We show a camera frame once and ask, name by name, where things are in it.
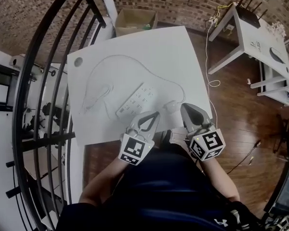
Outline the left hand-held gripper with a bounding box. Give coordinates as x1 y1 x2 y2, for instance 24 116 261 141
118 111 161 166

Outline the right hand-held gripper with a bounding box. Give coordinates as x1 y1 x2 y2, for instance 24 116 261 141
180 102 226 162

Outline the white power strip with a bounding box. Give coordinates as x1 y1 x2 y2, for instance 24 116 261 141
115 81 157 117

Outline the person's left forearm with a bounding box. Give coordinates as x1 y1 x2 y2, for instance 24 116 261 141
79 156 133 205

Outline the person's right forearm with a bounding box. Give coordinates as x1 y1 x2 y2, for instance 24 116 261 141
201 157 240 202

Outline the person's shoe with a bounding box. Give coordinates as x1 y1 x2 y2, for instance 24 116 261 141
158 130 174 144

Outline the white square table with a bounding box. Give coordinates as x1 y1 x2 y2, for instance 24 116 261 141
66 25 213 146

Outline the person's dark navy shirt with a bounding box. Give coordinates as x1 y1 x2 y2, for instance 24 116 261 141
56 143 263 231

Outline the white metal shelf rack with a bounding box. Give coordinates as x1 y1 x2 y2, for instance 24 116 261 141
250 75 289 106

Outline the small white side table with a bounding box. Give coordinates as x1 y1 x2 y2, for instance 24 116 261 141
208 1 289 86

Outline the open cardboard box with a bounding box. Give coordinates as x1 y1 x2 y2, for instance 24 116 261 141
114 8 158 37

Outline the black router with antennas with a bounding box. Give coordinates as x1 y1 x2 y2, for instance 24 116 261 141
235 0 268 29

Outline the pale pink flower bunch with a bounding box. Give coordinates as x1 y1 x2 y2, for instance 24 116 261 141
267 22 286 37

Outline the standing monitor screen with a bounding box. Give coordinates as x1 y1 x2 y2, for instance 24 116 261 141
271 167 289 214

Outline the white vertical pipe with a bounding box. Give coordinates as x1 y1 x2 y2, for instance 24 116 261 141
97 0 118 37

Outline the black metal railing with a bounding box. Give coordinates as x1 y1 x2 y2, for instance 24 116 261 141
5 0 107 231

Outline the thin floor cable with connectors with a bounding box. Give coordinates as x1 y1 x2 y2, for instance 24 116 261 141
225 140 262 175

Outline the yellow-green twisted wire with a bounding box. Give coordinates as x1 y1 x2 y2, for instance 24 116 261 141
216 2 234 12

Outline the black door frame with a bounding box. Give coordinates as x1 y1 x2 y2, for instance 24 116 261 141
0 61 20 111

